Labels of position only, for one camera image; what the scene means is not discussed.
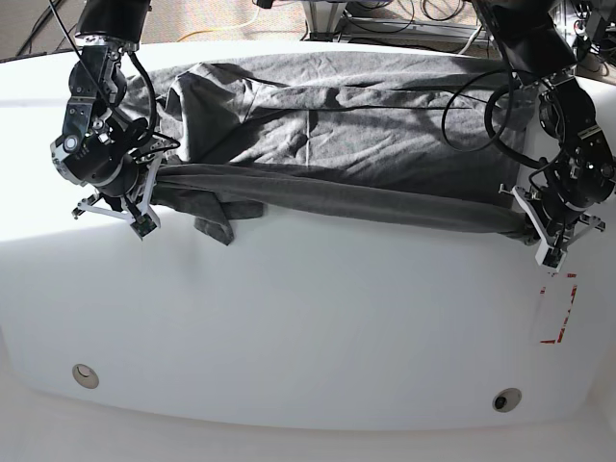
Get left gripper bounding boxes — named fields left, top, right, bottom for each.
left=499, top=184, right=604, bottom=267

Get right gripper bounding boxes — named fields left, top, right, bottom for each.
left=70, top=141, right=180, bottom=226

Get grey t-shirt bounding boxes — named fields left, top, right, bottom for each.
left=121, top=52, right=530, bottom=244

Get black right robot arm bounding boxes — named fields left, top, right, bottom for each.
left=50, top=1, right=180, bottom=238

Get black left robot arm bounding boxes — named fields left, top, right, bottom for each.
left=474, top=1, right=615, bottom=270

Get red tape marking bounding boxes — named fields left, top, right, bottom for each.
left=532, top=272, right=578, bottom=345

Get right table grommet hole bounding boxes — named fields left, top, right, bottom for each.
left=492, top=388, right=523, bottom=413

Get table grommet hole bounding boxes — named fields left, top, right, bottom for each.
left=492, top=388, right=523, bottom=413
left=72, top=364, right=99, bottom=390

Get left table grommet hole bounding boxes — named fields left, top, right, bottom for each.
left=72, top=364, right=99, bottom=390

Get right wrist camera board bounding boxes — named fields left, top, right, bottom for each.
left=130, top=216, right=159, bottom=240

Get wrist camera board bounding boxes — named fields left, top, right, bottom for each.
left=130, top=216, right=159, bottom=240
left=542, top=248, right=566, bottom=271

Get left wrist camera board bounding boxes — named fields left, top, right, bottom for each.
left=542, top=248, right=566, bottom=271

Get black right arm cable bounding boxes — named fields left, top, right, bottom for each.
left=47, top=0, right=182, bottom=160

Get white cable on floor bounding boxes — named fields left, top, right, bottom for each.
left=455, top=21, right=487, bottom=57

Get black floor cables left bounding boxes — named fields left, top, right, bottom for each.
left=16, top=0, right=73, bottom=57

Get aluminium frame post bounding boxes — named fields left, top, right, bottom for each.
left=300, top=1, right=348, bottom=41

